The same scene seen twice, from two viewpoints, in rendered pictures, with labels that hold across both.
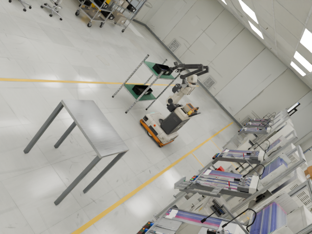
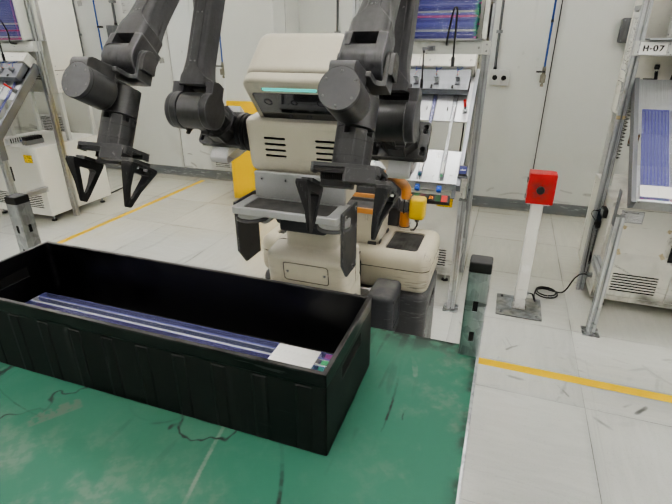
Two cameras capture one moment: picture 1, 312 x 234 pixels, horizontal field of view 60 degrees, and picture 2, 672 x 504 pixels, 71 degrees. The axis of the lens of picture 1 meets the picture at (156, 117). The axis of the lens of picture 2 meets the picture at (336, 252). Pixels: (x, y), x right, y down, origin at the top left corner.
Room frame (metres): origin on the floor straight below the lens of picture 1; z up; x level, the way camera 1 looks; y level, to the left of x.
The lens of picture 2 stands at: (4.84, 1.07, 1.37)
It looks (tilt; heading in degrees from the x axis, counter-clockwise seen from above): 24 degrees down; 276
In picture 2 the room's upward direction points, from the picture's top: straight up
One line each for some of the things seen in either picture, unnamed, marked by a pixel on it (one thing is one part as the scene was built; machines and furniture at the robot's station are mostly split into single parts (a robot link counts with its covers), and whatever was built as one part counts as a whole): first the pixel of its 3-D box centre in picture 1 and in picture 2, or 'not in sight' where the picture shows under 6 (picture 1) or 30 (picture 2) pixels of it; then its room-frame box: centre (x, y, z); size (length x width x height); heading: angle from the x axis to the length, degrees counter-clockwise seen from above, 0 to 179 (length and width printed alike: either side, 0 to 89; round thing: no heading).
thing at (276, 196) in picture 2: (178, 87); (297, 221); (5.04, 0.07, 0.99); 0.28 x 0.16 x 0.22; 167
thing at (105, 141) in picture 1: (75, 150); not in sight; (2.34, 0.36, 0.40); 0.70 x 0.45 x 0.80; 72
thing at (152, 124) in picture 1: (159, 128); not in sight; (4.97, -0.21, 0.16); 0.67 x 0.64 x 0.25; 77
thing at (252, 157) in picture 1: (235, 174); (410, 170); (4.69, -1.77, 0.66); 1.01 x 0.73 x 1.31; 77
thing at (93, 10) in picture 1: (94, 12); not in sight; (7.26, 3.22, 0.30); 0.30 x 0.23 x 0.18; 5
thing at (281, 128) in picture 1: (264, 140); (26, 98); (7.83, -2.69, 0.95); 1.36 x 0.82 x 1.90; 77
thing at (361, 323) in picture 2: (163, 69); (157, 326); (5.15, 0.54, 1.01); 0.57 x 0.17 x 0.11; 167
